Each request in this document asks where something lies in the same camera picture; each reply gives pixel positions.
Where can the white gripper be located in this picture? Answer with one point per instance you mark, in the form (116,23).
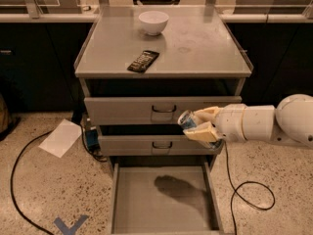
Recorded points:
(229,121)

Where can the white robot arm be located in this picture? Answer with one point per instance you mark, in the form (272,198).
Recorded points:
(288,124)

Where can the grey open bottom drawer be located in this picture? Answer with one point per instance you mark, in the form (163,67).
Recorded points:
(163,200)

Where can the grey metal drawer cabinet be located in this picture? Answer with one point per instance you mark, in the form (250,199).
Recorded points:
(198,56)

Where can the grey middle drawer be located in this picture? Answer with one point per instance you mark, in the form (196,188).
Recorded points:
(156,145)

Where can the grey top drawer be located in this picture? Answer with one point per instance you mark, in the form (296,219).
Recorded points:
(149,110)

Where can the black snack bar packet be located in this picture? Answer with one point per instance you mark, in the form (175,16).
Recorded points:
(143,62)

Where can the white ceramic bowl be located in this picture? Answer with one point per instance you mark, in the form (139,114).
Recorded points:
(153,22)

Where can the blue power box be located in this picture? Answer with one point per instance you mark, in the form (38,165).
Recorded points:
(91,136)

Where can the white paper sheet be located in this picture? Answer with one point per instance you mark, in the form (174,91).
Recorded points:
(61,138)

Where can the dark counter with white top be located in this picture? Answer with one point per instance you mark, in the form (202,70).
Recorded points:
(37,60)

